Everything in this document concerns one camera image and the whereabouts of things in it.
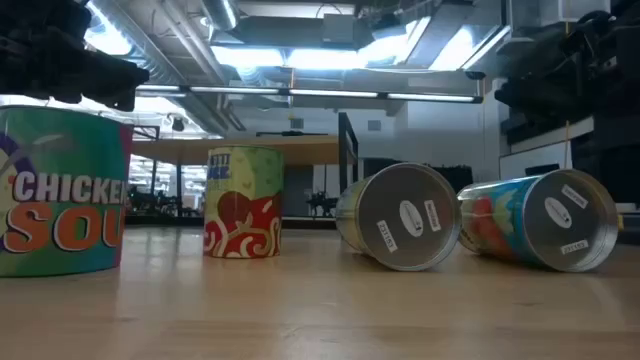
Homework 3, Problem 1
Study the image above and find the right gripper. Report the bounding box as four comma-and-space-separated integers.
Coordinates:
494, 22, 640, 126

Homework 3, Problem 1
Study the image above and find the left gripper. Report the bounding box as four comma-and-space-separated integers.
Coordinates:
0, 0, 150, 112

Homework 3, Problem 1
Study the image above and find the chicken soup can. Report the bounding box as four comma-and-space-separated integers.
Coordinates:
0, 104, 135, 279

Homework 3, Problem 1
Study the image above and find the blue tomato can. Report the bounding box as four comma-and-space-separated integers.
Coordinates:
456, 168, 621, 274

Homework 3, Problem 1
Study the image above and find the yellow green label can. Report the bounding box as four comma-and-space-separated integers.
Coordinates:
334, 162, 462, 273

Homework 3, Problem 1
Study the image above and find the spaghetti sauce can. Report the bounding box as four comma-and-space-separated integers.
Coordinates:
202, 145, 285, 260

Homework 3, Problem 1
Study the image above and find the wooden shelf board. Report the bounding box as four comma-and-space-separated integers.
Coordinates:
132, 134, 359, 167

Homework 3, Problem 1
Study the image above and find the small black monitor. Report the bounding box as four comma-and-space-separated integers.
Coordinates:
524, 163, 561, 177

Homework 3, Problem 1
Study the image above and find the black cabinet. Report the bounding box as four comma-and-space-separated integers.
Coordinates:
433, 164, 474, 194

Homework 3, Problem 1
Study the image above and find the grey ceiling air unit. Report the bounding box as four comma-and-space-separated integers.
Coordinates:
227, 13, 361, 51

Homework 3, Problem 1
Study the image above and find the black screen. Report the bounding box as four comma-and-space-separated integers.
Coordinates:
363, 157, 396, 174

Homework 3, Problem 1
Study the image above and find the long ceiling light bar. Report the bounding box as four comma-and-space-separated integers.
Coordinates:
134, 84, 484, 105

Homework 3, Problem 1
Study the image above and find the silver ventilation duct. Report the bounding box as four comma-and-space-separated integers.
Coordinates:
89, 0, 231, 139

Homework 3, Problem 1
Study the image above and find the hanging yellow cord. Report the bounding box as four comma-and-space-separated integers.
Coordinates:
563, 19, 573, 171

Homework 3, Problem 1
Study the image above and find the black aluminium table frame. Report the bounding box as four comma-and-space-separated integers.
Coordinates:
124, 213, 346, 231

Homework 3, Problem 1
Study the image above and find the black metal shelf leg frame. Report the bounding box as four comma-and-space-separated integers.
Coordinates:
337, 111, 360, 199

